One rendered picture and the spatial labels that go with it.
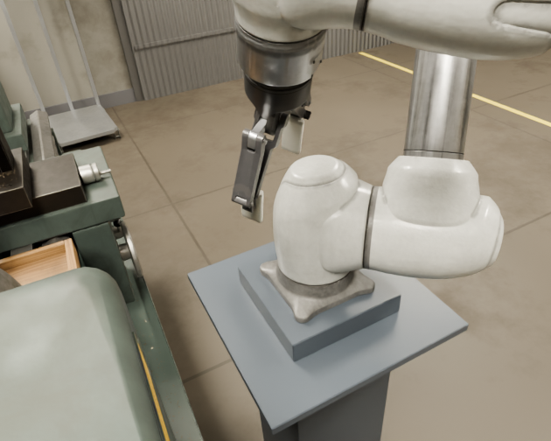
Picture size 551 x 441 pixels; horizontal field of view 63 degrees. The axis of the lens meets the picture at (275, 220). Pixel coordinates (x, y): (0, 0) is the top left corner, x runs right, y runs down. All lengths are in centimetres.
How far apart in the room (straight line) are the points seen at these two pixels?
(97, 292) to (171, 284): 187
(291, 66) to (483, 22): 17
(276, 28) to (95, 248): 84
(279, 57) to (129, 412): 32
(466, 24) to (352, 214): 45
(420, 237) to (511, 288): 150
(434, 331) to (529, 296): 131
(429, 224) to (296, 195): 22
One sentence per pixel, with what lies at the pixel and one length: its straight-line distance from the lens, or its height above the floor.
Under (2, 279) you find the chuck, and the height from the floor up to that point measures 114.
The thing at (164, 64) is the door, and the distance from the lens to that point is 437.
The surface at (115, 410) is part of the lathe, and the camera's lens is 26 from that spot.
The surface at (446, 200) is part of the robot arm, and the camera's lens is 77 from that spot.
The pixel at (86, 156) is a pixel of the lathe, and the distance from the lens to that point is 132.
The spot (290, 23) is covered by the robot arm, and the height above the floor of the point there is 137.
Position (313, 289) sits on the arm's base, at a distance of 87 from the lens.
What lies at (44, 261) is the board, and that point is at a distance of 104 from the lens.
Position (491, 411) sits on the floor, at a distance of 181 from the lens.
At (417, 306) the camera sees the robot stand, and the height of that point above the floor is 75.
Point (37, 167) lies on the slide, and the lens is 122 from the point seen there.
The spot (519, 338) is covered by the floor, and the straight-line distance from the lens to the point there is 205.
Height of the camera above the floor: 146
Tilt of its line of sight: 36 degrees down
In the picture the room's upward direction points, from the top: 4 degrees counter-clockwise
